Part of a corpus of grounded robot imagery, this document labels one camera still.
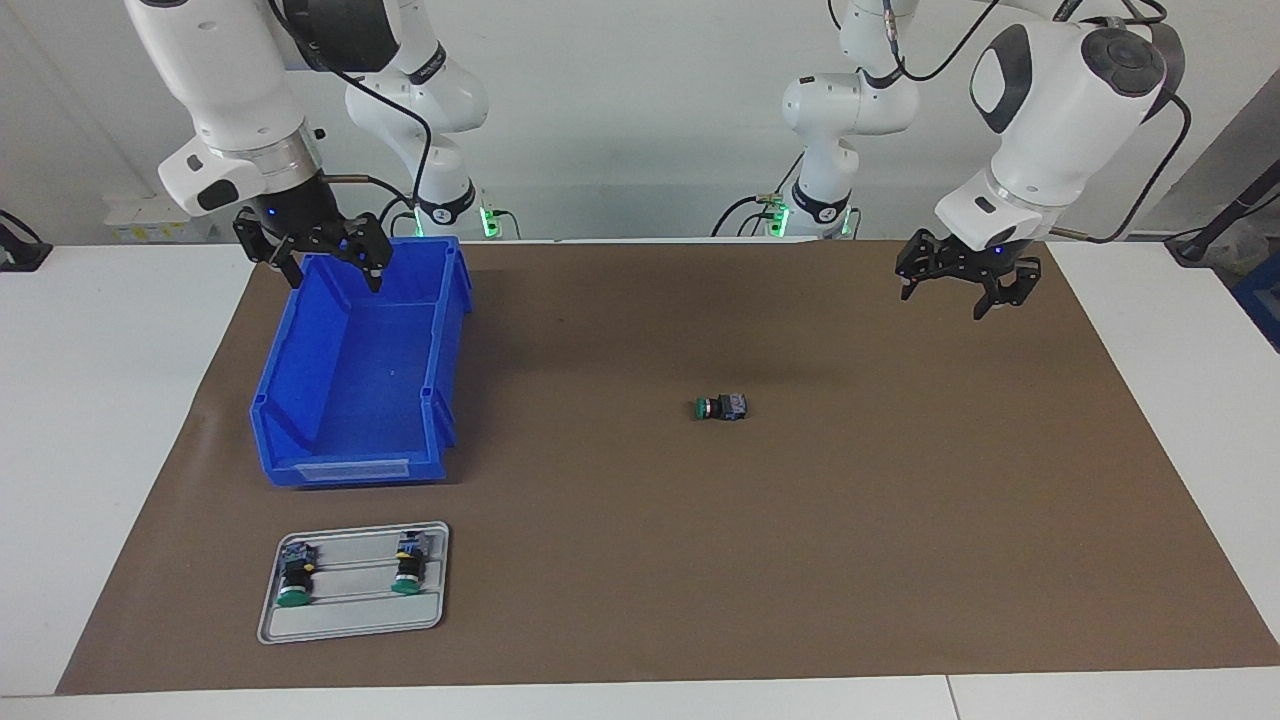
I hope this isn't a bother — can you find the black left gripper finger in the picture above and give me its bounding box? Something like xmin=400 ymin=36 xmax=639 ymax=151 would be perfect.
xmin=972 ymin=257 xmax=1043 ymax=322
xmin=895 ymin=230 xmax=957 ymax=300

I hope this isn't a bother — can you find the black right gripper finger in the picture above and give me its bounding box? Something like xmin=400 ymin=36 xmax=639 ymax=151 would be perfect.
xmin=233 ymin=208 xmax=305 ymax=292
xmin=334 ymin=212 xmax=394 ymax=294

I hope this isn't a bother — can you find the blue plastic storage bin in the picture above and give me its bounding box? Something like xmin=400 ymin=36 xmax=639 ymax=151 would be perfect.
xmin=248 ymin=236 xmax=473 ymax=489

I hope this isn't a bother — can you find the black stand pole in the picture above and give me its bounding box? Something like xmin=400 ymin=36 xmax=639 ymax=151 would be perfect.
xmin=1168 ymin=160 xmax=1280 ymax=267

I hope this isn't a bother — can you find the blue crate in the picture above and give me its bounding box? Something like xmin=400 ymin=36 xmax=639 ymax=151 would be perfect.
xmin=1232 ymin=245 xmax=1280 ymax=353

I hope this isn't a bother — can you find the grey metal tray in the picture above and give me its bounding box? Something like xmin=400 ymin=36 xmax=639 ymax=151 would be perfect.
xmin=257 ymin=521 xmax=451 ymax=645

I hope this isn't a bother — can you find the brown table mat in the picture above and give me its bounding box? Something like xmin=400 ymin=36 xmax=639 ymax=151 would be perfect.
xmin=55 ymin=238 xmax=1280 ymax=696

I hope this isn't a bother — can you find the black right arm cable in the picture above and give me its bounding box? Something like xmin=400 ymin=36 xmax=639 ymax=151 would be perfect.
xmin=265 ymin=0 xmax=434 ymax=238

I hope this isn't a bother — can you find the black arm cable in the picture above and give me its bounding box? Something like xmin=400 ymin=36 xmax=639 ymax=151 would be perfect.
xmin=828 ymin=0 xmax=1194 ymax=245
xmin=265 ymin=0 xmax=434 ymax=238

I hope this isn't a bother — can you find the white wall socket box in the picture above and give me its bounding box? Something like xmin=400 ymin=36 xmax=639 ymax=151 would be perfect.
xmin=103 ymin=193 xmax=213 ymax=244

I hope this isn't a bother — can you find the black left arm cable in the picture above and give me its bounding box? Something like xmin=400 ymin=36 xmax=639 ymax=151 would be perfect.
xmin=828 ymin=0 xmax=1194 ymax=245

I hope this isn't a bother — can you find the black clamp mount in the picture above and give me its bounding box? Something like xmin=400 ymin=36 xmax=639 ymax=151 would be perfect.
xmin=0 ymin=208 xmax=53 ymax=273

